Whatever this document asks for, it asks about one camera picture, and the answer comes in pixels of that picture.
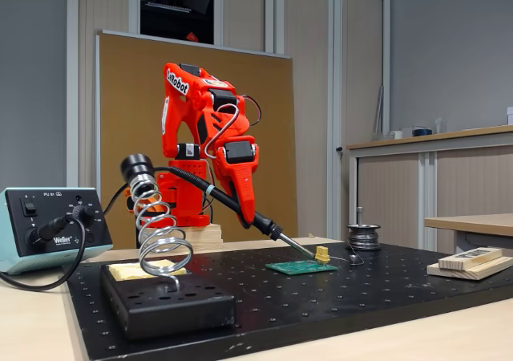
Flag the black soldering iron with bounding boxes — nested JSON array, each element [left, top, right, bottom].
[[168, 166, 317, 258]]

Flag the green circuit board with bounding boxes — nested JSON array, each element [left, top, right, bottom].
[[265, 258, 338, 276]]

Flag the black soldering stand base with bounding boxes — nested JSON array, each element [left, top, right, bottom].
[[99, 262, 237, 342]]

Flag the teal Weller soldering station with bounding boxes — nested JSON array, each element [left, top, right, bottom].
[[0, 187, 114, 276]]

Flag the stack of wooden planks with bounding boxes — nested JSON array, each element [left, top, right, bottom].
[[138, 222, 224, 254]]

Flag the metal spring iron holder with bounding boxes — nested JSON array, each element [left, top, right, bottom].
[[121, 153, 195, 294]]

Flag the tall grey roller cabinet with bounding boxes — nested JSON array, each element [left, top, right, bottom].
[[66, 0, 392, 241]]

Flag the yellow power connector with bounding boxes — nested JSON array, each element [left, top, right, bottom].
[[314, 245, 332, 266]]

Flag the black perforated breadboard plate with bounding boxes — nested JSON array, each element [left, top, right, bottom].
[[66, 242, 513, 361]]

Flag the yellow cleaning sponge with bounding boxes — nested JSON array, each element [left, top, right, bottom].
[[108, 258, 188, 282]]

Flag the leaning grey rods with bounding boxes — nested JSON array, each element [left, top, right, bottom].
[[374, 84, 386, 134]]

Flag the low beige sideboard cabinet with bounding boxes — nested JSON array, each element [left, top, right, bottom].
[[345, 124, 513, 254]]

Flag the wooden plank printed KAPLA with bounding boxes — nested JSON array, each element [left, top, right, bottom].
[[438, 246, 504, 270]]

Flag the light wood desk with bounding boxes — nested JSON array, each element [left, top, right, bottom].
[[423, 213, 513, 258]]

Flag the plain wooden plank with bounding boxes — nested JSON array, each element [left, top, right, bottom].
[[426, 255, 513, 282]]

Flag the grey looped servo cable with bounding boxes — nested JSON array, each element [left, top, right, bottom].
[[203, 103, 240, 160]]

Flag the red black servo cable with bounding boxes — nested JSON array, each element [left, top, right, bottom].
[[239, 94, 262, 128]]

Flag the thin solder wire strand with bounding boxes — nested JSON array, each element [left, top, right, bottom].
[[328, 248, 365, 266]]

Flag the solder wire spool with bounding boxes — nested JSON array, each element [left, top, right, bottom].
[[346, 223, 382, 252]]

